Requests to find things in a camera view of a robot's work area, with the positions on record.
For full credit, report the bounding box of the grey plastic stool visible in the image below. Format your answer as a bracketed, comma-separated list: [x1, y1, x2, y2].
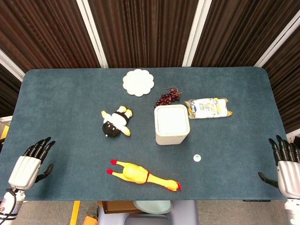
[97, 200, 199, 225]

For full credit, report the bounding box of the white square container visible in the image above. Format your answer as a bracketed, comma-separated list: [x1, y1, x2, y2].
[154, 105, 190, 146]

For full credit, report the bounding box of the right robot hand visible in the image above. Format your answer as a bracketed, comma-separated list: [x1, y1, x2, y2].
[258, 135, 300, 201]

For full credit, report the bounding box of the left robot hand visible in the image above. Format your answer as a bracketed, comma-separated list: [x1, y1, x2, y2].
[7, 137, 56, 191]

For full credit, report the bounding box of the yellow rubber chicken toy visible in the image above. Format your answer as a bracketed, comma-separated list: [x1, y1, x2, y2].
[105, 159, 182, 192]

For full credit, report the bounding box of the black white plush duck toy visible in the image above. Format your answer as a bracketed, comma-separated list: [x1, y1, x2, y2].
[101, 105, 134, 138]

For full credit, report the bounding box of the light green plate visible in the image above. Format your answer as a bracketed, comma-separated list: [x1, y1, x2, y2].
[133, 200, 173, 215]

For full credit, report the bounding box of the orange object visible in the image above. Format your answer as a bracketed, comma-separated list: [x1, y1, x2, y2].
[82, 215, 98, 225]

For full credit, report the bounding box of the brown cardboard box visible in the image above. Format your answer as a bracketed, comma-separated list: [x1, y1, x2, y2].
[97, 201, 143, 214]

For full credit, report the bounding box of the blue table mat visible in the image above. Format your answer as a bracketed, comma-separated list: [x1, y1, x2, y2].
[0, 67, 289, 202]

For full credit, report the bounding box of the white scalloped plate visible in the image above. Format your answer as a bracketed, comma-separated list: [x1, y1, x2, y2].
[122, 68, 155, 97]

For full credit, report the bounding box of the dark red grape bunch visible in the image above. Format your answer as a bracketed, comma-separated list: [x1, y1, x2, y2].
[154, 86, 182, 108]

